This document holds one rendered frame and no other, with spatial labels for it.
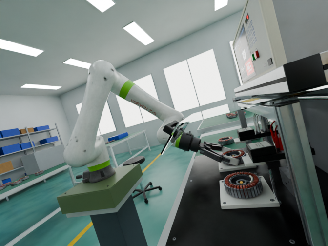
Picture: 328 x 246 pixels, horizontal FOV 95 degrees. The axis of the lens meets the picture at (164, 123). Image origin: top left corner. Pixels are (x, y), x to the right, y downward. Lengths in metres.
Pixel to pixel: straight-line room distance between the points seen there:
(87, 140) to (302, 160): 0.74
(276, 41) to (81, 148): 0.77
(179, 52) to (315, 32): 5.21
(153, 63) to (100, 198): 5.29
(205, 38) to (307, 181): 5.34
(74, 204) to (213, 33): 5.38
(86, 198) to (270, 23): 0.92
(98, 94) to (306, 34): 0.71
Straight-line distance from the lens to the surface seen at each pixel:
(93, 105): 0.76
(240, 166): 0.76
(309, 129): 0.70
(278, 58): 0.43
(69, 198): 0.96
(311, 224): 0.42
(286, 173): 0.59
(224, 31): 5.60
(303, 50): 0.45
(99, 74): 0.76
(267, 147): 0.52
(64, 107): 8.51
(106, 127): 6.92
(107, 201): 0.82
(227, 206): 0.54
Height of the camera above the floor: 1.09
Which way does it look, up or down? 3 degrees down
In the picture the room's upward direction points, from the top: 17 degrees counter-clockwise
